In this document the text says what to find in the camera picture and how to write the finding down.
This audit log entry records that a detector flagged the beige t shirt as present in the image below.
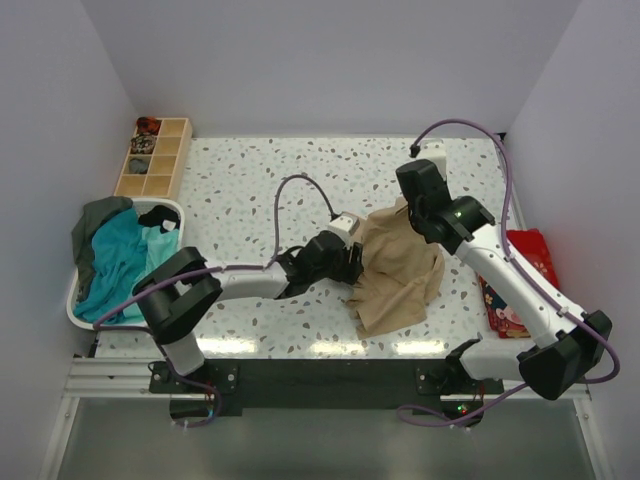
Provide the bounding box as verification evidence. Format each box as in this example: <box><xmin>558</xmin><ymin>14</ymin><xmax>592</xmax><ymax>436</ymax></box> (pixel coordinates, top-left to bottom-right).
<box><xmin>346</xmin><ymin>197</ymin><xmax>445</xmax><ymax>340</ymax></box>

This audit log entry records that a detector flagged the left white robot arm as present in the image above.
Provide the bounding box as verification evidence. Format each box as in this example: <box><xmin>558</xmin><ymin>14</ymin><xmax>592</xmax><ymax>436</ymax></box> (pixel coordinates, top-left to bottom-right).
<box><xmin>133</xmin><ymin>230</ymin><xmax>363</xmax><ymax>392</ymax></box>

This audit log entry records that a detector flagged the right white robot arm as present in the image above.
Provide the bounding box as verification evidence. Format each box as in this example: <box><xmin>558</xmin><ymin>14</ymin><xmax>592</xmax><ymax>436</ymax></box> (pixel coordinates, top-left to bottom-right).
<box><xmin>396</xmin><ymin>159</ymin><xmax>612</xmax><ymax>400</ymax></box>

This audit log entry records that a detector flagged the red cartoon folded t shirt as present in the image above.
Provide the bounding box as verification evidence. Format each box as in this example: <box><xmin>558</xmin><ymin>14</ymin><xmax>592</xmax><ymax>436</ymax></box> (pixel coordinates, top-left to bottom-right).
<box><xmin>478</xmin><ymin>227</ymin><xmax>562</xmax><ymax>341</ymax></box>

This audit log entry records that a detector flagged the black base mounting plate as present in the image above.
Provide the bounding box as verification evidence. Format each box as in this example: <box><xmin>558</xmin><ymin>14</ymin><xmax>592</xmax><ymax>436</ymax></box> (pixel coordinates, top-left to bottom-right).
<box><xmin>147</xmin><ymin>359</ymin><xmax>503</xmax><ymax>421</ymax></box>

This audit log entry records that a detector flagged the white laundry basket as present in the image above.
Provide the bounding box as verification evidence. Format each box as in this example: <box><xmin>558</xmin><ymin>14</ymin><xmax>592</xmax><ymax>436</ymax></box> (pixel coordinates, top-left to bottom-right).
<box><xmin>66</xmin><ymin>196</ymin><xmax>184</xmax><ymax>330</ymax></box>

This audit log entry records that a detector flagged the light mint t shirt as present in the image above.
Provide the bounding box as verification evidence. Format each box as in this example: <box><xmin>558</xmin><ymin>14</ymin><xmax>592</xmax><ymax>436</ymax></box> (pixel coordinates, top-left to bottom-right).
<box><xmin>122</xmin><ymin>226</ymin><xmax>179</xmax><ymax>324</ymax></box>

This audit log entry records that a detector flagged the black garment with white tag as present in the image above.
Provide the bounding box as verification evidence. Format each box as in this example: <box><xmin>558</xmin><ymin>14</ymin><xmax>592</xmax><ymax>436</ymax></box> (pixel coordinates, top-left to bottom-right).
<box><xmin>138</xmin><ymin>205</ymin><xmax>181</xmax><ymax>233</ymax></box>

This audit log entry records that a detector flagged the wooden compartment organizer box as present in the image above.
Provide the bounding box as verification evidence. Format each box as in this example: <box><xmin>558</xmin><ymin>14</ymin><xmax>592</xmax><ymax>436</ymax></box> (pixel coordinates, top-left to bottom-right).
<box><xmin>114</xmin><ymin>117</ymin><xmax>193</xmax><ymax>200</ymax></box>

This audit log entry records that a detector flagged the teal blue t shirt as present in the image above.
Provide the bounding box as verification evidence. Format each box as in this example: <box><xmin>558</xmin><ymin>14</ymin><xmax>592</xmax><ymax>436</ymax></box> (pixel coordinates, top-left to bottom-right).
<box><xmin>73</xmin><ymin>208</ymin><xmax>146</xmax><ymax>324</ymax></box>

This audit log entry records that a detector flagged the grey item in organizer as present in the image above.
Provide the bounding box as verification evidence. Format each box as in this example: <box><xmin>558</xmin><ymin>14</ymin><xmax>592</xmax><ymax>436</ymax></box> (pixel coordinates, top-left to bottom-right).
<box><xmin>126</xmin><ymin>157</ymin><xmax>150</xmax><ymax>175</ymax></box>

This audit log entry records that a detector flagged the dark patterned item in organizer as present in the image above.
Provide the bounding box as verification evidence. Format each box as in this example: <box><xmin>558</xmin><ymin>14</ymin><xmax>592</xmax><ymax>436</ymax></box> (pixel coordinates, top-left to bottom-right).
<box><xmin>130</xmin><ymin>133</ymin><xmax>156</xmax><ymax>155</ymax></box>

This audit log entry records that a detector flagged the orange black item in organizer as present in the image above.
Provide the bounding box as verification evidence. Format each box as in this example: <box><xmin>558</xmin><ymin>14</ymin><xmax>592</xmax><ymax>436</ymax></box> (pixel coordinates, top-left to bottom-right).
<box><xmin>136</xmin><ymin>116</ymin><xmax>162</xmax><ymax>135</ymax></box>

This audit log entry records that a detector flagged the dark grey t shirt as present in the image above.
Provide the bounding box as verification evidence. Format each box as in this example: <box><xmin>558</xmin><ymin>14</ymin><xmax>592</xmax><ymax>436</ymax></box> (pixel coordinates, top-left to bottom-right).
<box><xmin>71</xmin><ymin>196</ymin><xmax>133</xmax><ymax>302</ymax></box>

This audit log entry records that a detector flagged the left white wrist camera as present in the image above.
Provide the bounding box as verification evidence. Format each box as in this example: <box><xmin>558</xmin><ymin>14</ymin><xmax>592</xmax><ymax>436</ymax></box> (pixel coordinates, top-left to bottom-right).
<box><xmin>327</xmin><ymin>212</ymin><xmax>360</xmax><ymax>244</ymax></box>

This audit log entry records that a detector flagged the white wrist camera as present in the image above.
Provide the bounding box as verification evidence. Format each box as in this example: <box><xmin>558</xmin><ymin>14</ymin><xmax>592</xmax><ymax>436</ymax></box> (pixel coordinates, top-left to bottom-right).
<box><xmin>409</xmin><ymin>138</ymin><xmax>447</xmax><ymax>180</ymax></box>
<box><xmin>327</xmin><ymin>212</ymin><xmax>360</xmax><ymax>244</ymax></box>

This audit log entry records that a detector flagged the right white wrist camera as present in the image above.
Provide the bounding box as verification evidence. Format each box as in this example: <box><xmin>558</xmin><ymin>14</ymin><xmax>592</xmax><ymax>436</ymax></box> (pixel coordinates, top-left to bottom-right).
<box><xmin>409</xmin><ymin>138</ymin><xmax>447</xmax><ymax>180</ymax></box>

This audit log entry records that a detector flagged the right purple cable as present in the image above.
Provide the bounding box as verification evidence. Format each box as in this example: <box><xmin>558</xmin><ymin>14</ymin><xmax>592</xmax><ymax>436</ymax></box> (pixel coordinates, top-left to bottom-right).
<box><xmin>397</xmin><ymin>117</ymin><xmax>621</xmax><ymax>446</ymax></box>

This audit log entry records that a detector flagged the aluminium rail frame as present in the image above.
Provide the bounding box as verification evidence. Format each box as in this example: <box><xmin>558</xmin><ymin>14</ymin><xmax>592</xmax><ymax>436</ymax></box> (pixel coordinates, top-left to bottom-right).
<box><xmin>42</xmin><ymin>358</ymin><xmax>612</xmax><ymax>479</ymax></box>

